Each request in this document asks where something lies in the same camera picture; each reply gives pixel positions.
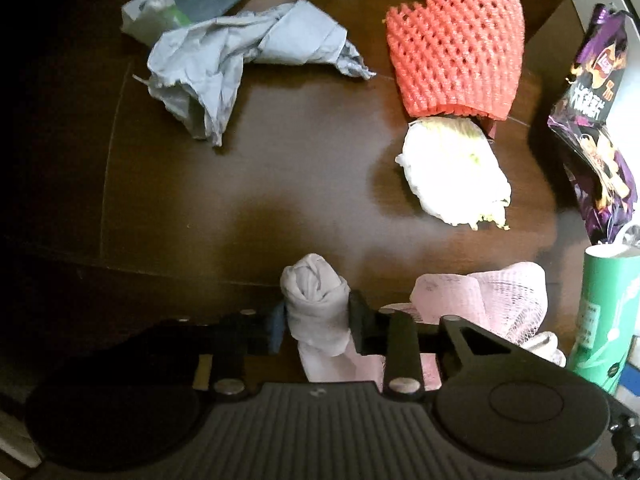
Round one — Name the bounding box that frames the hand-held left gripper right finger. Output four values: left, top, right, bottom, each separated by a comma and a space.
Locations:
347, 289, 540, 403

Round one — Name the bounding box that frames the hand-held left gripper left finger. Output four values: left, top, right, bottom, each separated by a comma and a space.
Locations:
145, 301, 288, 401

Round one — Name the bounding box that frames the white sock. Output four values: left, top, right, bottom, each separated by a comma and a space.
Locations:
280, 252, 371, 383

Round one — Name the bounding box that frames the purple chip bag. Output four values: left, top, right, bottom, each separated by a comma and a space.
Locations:
546, 2, 640, 247

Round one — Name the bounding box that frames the pink foam net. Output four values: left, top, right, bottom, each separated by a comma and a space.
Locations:
350, 261, 549, 392

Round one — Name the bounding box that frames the napa cabbage leaf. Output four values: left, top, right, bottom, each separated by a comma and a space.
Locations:
395, 116, 513, 231

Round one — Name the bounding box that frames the white crumpled wad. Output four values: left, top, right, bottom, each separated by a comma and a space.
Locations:
524, 331, 567, 367

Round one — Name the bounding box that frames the green cardboard tube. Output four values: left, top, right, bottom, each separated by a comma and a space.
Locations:
565, 242, 640, 395

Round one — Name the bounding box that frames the grey crumpled paper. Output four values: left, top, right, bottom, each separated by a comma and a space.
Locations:
132, 0, 377, 147

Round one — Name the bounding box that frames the orange foam net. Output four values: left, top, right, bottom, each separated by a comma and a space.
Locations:
385, 0, 526, 122

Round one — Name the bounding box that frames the grey plastic bag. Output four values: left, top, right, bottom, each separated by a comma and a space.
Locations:
121, 0, 261, 46

